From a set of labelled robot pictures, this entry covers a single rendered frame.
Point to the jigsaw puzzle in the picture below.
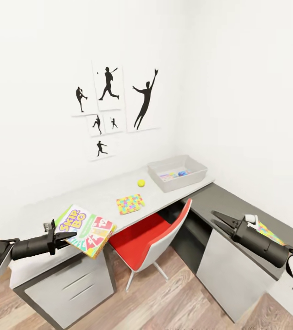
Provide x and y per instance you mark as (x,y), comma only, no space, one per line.
(129,204)
(262,229)

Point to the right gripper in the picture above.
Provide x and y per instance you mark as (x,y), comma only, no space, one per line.
(241,233)

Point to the desk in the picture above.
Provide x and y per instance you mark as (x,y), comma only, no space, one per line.
(65,287)

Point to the tennis ball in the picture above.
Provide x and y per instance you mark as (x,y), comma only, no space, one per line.
(141,183)

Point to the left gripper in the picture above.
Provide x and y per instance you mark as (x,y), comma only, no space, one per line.
(48,243)

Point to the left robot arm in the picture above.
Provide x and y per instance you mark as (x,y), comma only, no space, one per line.
(15,249)

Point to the swivel chair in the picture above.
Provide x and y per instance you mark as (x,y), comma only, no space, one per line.
(141,244)

